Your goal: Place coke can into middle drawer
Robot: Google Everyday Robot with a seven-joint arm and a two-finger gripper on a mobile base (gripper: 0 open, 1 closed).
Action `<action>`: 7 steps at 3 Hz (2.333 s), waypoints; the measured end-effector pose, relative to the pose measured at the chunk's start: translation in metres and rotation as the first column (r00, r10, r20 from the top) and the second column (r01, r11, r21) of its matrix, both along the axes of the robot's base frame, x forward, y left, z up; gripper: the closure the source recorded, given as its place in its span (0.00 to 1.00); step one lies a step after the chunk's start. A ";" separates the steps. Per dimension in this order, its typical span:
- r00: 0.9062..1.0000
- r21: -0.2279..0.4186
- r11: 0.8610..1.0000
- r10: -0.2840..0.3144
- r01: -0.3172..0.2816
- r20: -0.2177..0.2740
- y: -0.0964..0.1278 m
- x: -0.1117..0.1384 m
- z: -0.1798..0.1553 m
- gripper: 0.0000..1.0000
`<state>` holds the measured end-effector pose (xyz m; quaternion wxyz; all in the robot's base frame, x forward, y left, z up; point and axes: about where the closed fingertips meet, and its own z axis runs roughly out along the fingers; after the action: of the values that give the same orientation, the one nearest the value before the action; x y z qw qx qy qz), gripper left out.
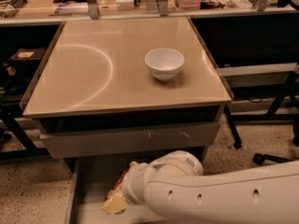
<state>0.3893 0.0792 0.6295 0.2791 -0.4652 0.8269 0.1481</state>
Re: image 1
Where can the grey drawer cabinet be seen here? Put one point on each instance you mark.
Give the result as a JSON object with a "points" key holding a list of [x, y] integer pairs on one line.
{"points": [[96, 79]]}

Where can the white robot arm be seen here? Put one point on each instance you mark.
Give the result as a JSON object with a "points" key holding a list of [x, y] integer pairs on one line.
{"points": [[174, 186]]}

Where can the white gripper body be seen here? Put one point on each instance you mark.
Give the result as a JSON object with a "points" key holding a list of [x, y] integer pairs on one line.
{"points": [[133, 182]]}

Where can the closed top drawer front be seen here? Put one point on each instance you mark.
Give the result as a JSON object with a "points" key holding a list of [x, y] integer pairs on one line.
{"points": [[128, 140]]}

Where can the white ceramic bowl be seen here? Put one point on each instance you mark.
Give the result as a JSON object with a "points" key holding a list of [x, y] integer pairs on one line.
{"points": [[164, 64]]}

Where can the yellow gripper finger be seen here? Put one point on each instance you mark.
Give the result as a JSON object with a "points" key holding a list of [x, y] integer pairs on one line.
{"points": [[115, 203]]}

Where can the open middle drawer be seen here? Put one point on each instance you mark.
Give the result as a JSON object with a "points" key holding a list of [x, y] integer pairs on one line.
{"points": [[94, 177]]}

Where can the black box with label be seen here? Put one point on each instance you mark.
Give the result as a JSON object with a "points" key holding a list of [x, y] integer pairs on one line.
{"points": [[28, 55]]}

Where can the red coke can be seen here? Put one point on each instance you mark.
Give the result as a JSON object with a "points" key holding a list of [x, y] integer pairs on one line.
{"points": [[116, 185]]}

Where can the black coiled tool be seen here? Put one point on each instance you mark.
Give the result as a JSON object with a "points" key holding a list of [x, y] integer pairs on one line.
{"points": [[11, 8]]}

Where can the black office chair base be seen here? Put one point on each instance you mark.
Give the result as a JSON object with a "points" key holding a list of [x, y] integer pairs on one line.
{"points": [[260, 159]]}

